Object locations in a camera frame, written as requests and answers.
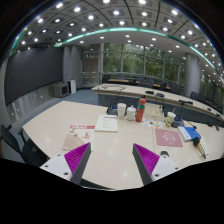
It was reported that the white booklet red stripe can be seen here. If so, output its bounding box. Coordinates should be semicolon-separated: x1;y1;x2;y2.
95;114;118;132

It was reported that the red white paper sheet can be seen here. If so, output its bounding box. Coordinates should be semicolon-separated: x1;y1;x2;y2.
67;125;95;145

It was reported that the clear acrylic stand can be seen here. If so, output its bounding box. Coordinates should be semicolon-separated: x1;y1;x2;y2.
144;103;164;121

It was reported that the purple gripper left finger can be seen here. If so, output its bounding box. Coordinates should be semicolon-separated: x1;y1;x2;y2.
39;142;92;186

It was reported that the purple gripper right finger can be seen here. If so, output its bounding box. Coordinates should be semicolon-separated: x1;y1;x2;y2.
132;143;181;186

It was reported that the colourful sticker sheet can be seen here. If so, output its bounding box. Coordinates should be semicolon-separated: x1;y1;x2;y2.
142;119;162;129

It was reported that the green white drink cup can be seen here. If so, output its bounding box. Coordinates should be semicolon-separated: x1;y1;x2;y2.
166;112;176;127

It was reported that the long curved conference table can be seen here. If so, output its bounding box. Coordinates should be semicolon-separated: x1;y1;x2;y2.
93;83;224;127

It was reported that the red green water bottle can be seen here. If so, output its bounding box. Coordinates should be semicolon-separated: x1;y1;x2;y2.
136;98;146;122

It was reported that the white paper cup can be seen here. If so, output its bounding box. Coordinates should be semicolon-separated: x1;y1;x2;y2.
117;103;126;119

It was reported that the black conference microphone base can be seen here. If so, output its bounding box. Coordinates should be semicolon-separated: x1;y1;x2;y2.
107;106;117;115

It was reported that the black office chair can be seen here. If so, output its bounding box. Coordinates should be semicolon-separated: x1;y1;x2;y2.
1;125;48;167

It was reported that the white lidded mug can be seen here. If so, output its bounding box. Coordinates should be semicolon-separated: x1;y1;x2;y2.
126;105;136;121

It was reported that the pink mouse pad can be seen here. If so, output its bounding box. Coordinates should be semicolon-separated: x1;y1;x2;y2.
155;129;183;147

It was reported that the grey cabinet box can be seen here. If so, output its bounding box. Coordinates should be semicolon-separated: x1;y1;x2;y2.
54;84;69;98

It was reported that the black mouse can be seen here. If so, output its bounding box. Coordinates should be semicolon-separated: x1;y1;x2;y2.
160;151;169;157

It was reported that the beige fan swatch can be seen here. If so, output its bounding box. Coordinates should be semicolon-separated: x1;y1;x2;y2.
63;134;84;151

